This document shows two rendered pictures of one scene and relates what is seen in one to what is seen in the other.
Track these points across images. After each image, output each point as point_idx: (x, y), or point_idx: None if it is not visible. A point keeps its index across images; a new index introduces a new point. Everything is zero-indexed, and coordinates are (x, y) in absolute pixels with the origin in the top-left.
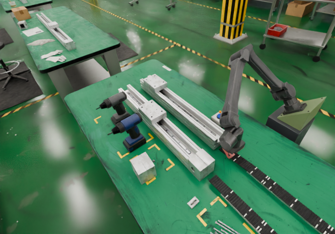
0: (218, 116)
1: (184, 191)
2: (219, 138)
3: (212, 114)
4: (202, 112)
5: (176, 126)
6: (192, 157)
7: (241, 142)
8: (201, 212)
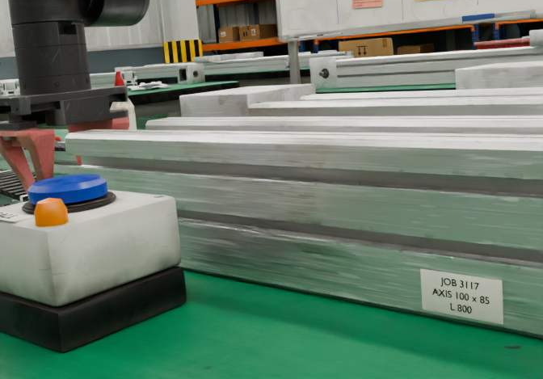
0: (93, 175)
1: None
2: None
3: (154, 372)
4: (315, 371)
5: (469, 100)
6: (295, 86)
7: (6, 96)
8: None
